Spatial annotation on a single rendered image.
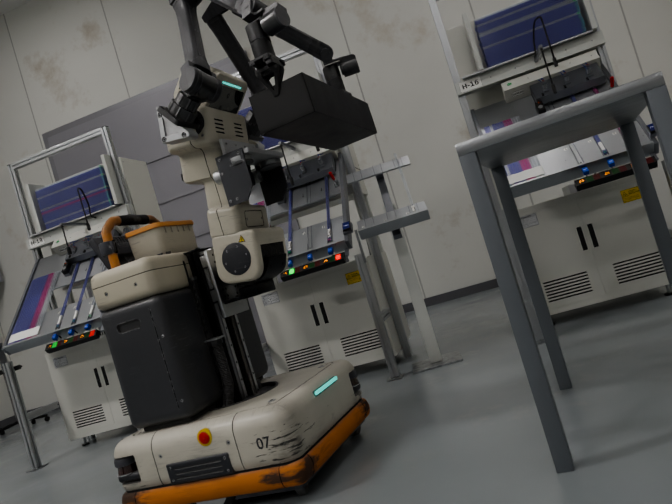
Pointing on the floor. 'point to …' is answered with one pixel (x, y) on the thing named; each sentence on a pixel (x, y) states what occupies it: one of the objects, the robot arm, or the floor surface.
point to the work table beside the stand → (498, 146)
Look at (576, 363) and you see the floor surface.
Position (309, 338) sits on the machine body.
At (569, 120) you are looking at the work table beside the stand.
